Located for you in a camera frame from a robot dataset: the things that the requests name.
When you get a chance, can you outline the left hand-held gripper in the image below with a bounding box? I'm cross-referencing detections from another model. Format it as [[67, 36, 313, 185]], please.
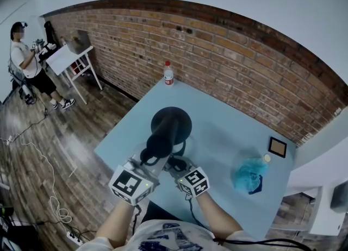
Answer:
[[108, 148, 171, 206]]

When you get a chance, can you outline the white cable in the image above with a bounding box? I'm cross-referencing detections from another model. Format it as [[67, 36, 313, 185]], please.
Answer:
[[0, 135, 73, 224]]

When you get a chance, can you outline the small black picture frame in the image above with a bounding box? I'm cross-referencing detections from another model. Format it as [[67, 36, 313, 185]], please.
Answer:
[[268, 136, 288, 159]]

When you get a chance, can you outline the blue crumpled cloth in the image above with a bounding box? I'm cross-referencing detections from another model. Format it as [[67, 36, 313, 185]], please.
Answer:
[[231, 157, 270, 192]]

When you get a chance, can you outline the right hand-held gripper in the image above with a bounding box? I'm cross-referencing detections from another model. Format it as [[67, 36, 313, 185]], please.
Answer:
[[166, 156, 210, 198]]

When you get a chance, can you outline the thin black floor cable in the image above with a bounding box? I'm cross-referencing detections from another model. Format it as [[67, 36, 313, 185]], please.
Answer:
[[16, 100, 49, 137]]

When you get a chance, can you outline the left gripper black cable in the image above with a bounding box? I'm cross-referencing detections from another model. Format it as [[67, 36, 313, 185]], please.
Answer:
[[131, 203, 142, 235]]

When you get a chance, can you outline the dark blue cloth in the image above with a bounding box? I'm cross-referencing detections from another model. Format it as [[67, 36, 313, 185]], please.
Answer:
[[247, 175, 264, 196]]

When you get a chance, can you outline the clear bottle red label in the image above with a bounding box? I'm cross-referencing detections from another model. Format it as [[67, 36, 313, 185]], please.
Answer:
[[163, 60, 175, 87]]

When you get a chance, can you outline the large white power strip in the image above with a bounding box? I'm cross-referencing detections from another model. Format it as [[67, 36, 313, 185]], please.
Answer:
[[66, 230, 84, 247]]

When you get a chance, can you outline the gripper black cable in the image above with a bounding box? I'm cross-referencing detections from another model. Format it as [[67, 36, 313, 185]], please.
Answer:
[[131, 203, 142, 235], [185, 194, 313, 251]]

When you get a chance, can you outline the red stool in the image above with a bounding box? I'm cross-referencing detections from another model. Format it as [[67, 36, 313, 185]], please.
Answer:
[[71, 61, 88, 77]]

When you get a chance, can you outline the person's left forearm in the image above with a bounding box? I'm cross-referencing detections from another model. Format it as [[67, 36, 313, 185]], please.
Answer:
[[95, 199, 136, 248]]

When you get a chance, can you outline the white shelf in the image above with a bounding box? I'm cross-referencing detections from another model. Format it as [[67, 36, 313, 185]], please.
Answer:
[[282, 178, 348, 236]]

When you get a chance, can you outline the black desk lamp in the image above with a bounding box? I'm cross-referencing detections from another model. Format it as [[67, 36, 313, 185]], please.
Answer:
[[140, 106, 196, 161]]

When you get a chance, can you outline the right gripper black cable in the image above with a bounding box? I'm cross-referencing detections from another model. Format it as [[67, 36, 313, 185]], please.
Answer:
[[185, 194, 313, 251]]

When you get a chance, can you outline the white and black equipment stand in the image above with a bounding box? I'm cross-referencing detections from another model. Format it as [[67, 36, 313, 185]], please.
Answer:
[[8, 62, 36, 105]]

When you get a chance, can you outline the grey box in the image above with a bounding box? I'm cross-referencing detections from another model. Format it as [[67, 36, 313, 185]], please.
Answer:
[[66, 29, 91, 54]]

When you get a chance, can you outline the person's right forearm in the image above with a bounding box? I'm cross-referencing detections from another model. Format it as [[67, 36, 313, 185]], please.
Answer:
[[194, 191, 244, 239]]

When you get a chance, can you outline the white side table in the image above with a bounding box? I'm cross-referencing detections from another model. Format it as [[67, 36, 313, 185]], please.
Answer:
[[45, 45, 103, 105]]

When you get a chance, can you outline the person's white printed shirt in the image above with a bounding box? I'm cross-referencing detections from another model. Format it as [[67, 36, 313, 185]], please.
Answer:
[[78, 218, 262, 251]]

